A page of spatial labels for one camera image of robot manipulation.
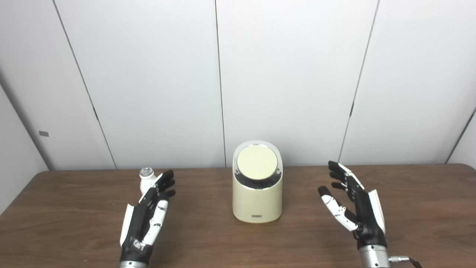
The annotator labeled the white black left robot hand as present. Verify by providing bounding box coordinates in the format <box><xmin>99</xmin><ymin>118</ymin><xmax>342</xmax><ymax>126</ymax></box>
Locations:
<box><xmin>120</xmin><ymin>170</ymin><xmax>176</xmax><ymax>263</ymax></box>

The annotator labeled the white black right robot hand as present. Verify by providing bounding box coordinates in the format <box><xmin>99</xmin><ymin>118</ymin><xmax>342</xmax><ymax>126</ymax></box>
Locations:
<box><xmin>318</xmin><ymin>161</ymin><xmax>388</xmax><ymax>249</ymax></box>

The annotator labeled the small white plastic bottle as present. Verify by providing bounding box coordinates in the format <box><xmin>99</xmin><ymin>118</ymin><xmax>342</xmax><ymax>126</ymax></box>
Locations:
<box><xmin>139</xmin><ymin>167</ymin><xmax>157</xmax><ymax>195</ymax></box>

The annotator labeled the cream-colored bin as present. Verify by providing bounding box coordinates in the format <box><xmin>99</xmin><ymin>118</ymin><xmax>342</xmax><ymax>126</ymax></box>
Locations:
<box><xmin>232</xmin><ymin>140</ymin><xmax>283</xmax><ymax>224</ymax></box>

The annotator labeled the cream round bin lid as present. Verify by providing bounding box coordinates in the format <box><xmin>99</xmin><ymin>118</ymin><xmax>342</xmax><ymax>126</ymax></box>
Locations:
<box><xmin>237</xmin><ymin>146</ymin><xmax>279</xmax><ymax>180</ymax></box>

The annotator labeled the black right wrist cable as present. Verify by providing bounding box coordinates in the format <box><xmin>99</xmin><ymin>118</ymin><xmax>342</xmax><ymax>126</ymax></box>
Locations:
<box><xmin>389</xmin><ymin>255</ymin><xmax>423</xmax><ymax>268</ymax></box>

